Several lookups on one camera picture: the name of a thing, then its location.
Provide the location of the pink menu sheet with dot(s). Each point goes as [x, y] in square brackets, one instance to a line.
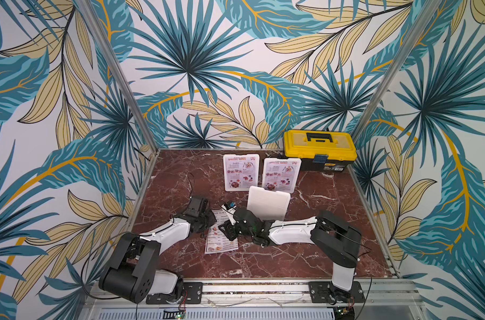
[240, 172]

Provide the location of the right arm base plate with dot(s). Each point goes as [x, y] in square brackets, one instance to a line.
[326, 292]

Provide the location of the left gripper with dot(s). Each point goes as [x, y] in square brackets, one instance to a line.
[212, 220]

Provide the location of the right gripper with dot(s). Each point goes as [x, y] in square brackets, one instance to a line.
[230, 228]

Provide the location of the yellow header menu sheet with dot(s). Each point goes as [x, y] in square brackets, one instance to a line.
[216, 241]

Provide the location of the white menu rack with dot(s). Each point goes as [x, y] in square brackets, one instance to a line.
[268, 205]
[241, 172]
[281, 175]

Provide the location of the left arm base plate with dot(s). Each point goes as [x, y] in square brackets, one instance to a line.
[188, 293]

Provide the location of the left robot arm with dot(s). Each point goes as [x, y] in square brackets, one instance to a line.
[132, 271]

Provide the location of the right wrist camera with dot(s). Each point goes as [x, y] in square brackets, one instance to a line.
[230, 207]

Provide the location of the restaurant special menu sheet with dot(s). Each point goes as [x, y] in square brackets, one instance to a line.
[281, 174]

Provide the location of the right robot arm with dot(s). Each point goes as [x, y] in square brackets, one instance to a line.
[336, 238]

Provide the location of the aluminium front rail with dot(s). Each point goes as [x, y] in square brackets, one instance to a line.
[269, 299]

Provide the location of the yellow black toolbox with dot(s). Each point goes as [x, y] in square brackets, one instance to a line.
[321, 151]

